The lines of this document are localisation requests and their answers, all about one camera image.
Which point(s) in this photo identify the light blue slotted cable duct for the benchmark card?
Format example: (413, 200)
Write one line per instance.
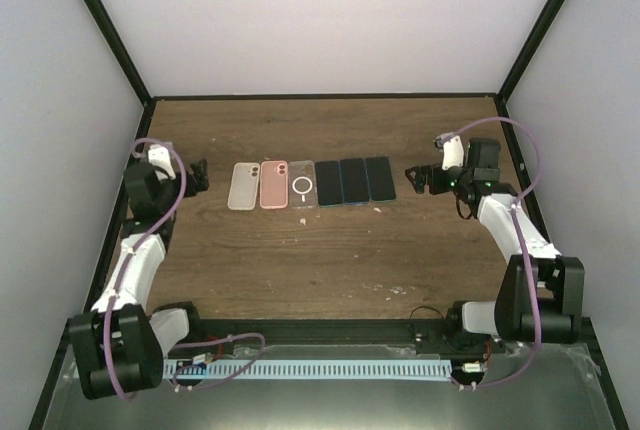
(405, 370)

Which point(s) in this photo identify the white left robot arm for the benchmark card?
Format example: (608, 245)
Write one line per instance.
(119, 347)

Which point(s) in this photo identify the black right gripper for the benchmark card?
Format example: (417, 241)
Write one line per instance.
(421, 181)

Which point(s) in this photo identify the teal green smartphone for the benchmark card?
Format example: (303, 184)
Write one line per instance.
(380, 179)

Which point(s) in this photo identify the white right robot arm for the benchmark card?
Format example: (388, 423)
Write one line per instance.
(540, 297)

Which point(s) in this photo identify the dark teal smartphone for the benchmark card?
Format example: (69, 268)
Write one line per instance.
(329, 184)

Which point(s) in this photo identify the phone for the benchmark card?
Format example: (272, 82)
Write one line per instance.
(273, 191)
(244, 186)

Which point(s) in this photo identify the blue smartphone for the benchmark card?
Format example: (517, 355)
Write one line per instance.
(354, 181)

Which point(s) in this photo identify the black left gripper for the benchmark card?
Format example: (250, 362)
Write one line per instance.
(201, 178)

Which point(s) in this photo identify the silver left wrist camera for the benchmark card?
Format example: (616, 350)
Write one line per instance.
(161, 159)

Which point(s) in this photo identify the clear phone case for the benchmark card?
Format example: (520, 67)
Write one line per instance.
(302, 185)

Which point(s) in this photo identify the black aluminium frame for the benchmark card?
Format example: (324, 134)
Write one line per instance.
(108, 30)

